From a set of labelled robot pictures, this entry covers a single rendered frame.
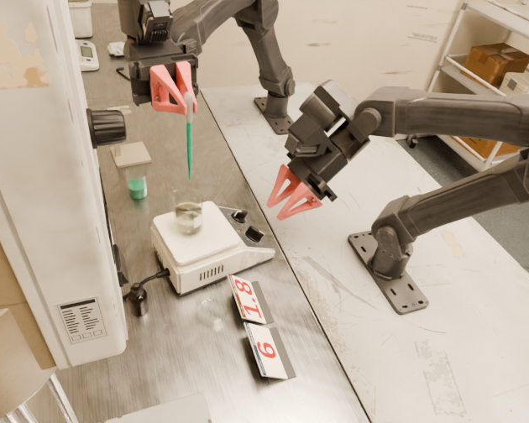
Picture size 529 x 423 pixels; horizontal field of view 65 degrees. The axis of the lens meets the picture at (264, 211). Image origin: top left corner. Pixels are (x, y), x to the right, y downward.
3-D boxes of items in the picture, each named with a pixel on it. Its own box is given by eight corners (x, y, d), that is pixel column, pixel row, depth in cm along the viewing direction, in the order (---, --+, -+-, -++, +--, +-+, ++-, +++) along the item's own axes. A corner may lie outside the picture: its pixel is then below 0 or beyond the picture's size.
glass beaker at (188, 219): (208, 223, 75) (209, 189, 70) (197, 243, 71) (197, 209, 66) (176, 215, 76) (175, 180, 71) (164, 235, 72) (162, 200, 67)
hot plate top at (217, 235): (212, 202, 80) (212, 199, 80) (242, 243, 73) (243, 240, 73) (151, 221, 75) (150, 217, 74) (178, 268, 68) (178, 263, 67)
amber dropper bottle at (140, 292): (151, 312, 70) (149, 287, 66) (133, 320, 69) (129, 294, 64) (145, 299, 72) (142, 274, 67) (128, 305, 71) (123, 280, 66)
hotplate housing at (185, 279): (242, 218, 89) (244, 190, 84) (274, 261, 82) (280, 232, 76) (140, 253, 79) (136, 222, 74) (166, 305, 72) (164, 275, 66)
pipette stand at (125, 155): (142, 143, 105) (138, 96, 97) (151, 162, 100) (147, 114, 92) (109, 149, 102) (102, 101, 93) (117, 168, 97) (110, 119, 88)
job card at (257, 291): (257, 281, 77) (259, 267, 75) (274, 322, 71) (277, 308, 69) (225, 288, 76) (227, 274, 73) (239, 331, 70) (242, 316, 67)
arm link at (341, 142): (317, 135, 69) (348, 106, 68) (316, 139, 75) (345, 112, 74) (347, 165, 69) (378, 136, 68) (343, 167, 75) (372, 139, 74)
